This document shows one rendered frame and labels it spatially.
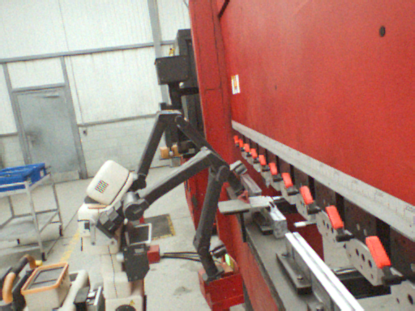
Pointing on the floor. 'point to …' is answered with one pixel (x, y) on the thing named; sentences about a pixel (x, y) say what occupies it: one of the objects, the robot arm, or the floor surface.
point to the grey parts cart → (32, 223)
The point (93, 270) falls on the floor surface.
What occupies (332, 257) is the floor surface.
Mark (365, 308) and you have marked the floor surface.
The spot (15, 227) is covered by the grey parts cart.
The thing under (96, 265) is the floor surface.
